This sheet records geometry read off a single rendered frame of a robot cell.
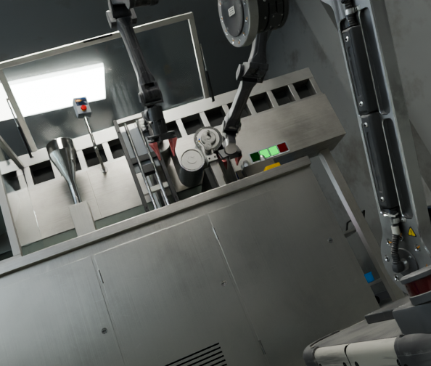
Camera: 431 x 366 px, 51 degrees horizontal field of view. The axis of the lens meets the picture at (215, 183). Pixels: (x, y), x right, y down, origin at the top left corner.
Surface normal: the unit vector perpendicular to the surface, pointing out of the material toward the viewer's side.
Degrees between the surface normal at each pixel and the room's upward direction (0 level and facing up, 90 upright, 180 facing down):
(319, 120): 90
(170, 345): 90
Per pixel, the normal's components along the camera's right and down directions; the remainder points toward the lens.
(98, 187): 0.08, -0.35
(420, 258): -0.91, 0.28
